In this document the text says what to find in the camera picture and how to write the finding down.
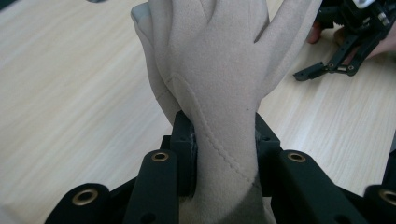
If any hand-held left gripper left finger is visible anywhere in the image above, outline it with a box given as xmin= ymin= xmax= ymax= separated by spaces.
xmin=122 ymin=110 xmax=199 ymax=224

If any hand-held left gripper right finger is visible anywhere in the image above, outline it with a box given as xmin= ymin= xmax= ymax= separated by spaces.
xmin=255 ymin=112 xmax=370 ymax=224

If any beige glove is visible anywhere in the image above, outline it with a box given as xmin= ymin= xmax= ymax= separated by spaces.
xmin=146 ymin=0 xmax=323 ymax=224
xmin=130 ymin=3 xmax=180 ymax=125

